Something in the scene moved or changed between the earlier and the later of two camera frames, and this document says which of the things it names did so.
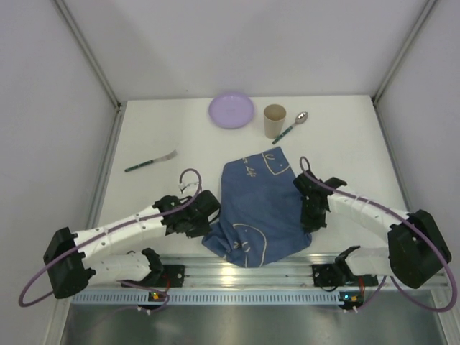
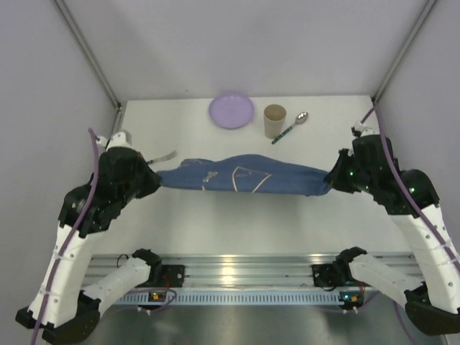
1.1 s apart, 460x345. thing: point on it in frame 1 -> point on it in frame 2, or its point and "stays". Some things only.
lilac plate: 231,111 stays
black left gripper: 200,223 -> 144,178
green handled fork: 159,159 stays
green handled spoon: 301,117 stays
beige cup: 274,116 stays
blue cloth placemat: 261,215 -> 244,173
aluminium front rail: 201,272 stays
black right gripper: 310,210 -> 342,175
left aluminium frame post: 88,53 stays
